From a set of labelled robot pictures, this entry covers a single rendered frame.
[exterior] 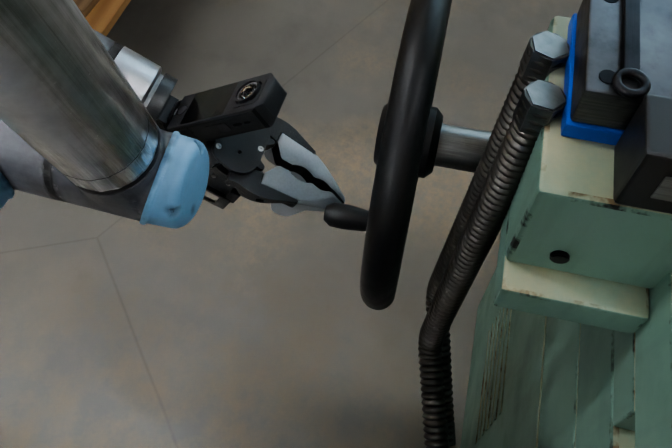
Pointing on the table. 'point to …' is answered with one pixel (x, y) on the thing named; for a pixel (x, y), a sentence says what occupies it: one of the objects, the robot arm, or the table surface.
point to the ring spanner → (631, 34)
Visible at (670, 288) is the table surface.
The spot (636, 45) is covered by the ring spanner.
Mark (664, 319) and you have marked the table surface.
